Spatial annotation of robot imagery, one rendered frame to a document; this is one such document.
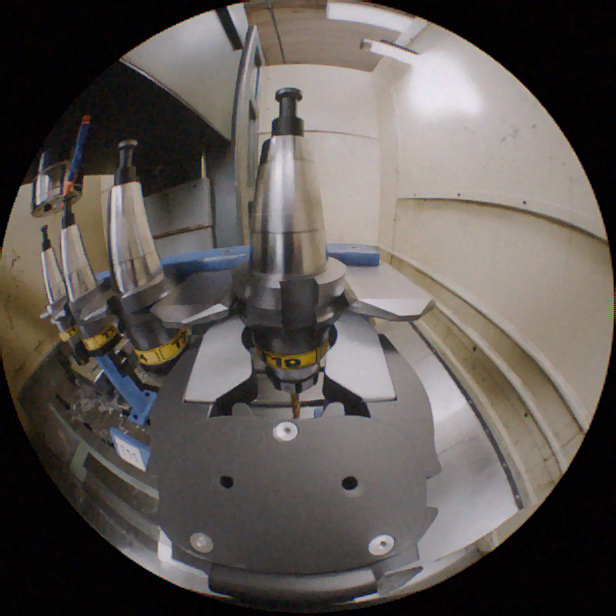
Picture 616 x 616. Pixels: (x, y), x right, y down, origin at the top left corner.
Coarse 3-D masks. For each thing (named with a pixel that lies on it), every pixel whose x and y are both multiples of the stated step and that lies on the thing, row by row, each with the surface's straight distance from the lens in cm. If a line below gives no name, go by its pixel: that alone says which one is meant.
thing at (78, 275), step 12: (72, 228) 24; (60, 240) 24; (72, 240) 23; (60, 252) 24; (72, 252) 23; (84, 252) 24; (72, 264) 23; (84, 264) 23; (72, 276) 23; (84, 276) 23; (72, 288) 23; (84, 288) 22
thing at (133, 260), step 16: (112, 192) 15; (128, 192) 14; (112, 208) 14; (128, 208) 14; (144, 208) 15; (112, 224) 14; (128, 224) 13; (144, 224) 14; (112, 240) 14; (128, 240) 13; (144, 240) 14; (112, 256) 14; (128, 256) 13; (144, 256) 13; (112, 272) 14; (128, 272) 13; (144, 272) 13; (160, 272) 14; (112, 288) 15; (128, 288) 13
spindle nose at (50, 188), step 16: (64, 144) 57; (48, 160) 56; (64, 160) 55; (32, 176) 62; (48, 176) 54; (64, 176) 54; (80, 176) 57; (32, 192) 58; (48, 192) 53; (80, 192) 57; (32, 208) 57
